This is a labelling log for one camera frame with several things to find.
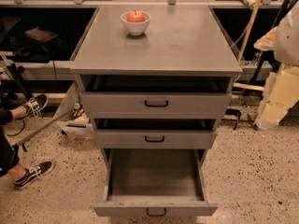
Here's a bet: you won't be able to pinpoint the grey drawer cabinet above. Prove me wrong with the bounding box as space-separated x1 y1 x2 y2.
69 4 243 166

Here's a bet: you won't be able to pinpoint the grey bottom drawer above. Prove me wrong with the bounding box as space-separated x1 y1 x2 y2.
94 149 218 217

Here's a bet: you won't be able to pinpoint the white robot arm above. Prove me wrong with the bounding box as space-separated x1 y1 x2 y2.
254 1 299 130

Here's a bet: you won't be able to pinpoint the black sneaker lower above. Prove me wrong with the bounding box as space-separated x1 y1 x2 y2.
13 161 54 189

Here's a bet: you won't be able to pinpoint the white plastic bag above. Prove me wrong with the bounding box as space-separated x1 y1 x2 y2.
54 82 93 139

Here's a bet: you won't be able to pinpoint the black sneaker upper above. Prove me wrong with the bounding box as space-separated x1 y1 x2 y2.
23 94 49 118

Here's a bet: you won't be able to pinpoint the white ceramic bowl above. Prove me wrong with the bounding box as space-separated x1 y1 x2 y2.
121 11 150 35

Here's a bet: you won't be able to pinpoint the grey drawer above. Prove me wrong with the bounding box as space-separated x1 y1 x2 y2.
94 119 217 149
79 75 231 119
94 149 218 217

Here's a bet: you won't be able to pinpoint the grey middle drawer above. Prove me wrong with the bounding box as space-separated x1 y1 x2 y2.
94 119 217 149

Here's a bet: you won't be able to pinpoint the grey top drawer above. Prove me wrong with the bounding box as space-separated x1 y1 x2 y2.
79 75 231 119

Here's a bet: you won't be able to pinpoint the red apple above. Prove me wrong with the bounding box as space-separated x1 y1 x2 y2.
126 10 145 22

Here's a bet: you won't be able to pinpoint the black sneaker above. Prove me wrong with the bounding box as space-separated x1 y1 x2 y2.
23 94 49 118
13 161 54 189

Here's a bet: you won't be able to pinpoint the grey metal rod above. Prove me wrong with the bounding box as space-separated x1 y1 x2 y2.
13 108 73 152

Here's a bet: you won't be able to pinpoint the person leg black trousers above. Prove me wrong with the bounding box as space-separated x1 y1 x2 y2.
0 106 27 181

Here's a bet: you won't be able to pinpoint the wooden easel frame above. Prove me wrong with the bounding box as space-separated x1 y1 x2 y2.
233 0 269 92

